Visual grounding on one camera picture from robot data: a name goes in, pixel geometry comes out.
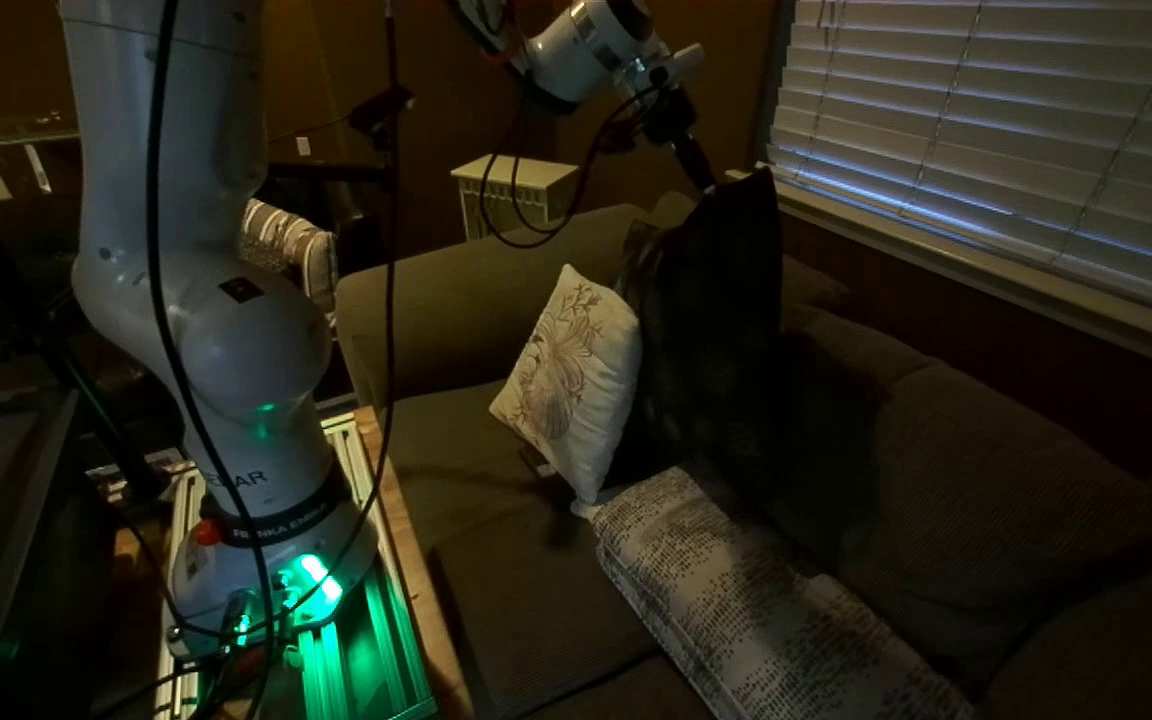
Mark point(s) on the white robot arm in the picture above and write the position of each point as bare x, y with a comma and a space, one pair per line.
175, 151

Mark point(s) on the grey white woven pillow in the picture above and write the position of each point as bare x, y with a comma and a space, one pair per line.
748, 621

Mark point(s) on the white window sill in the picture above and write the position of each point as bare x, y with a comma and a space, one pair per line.
1057, 299

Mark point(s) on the white coral print pillow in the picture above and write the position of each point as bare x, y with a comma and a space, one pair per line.
572, 382

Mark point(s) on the olive green sectional sofa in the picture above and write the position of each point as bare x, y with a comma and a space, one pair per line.
996, 544

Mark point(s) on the white patterned roll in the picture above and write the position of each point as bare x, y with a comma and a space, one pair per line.
276, 238

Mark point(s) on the black floral pillow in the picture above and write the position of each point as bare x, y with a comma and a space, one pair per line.
709, 322

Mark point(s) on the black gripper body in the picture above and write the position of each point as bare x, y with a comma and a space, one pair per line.
664, 117

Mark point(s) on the white window blinds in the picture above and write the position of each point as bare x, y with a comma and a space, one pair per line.
1006, 126

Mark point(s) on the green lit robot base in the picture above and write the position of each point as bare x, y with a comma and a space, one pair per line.
351, 647

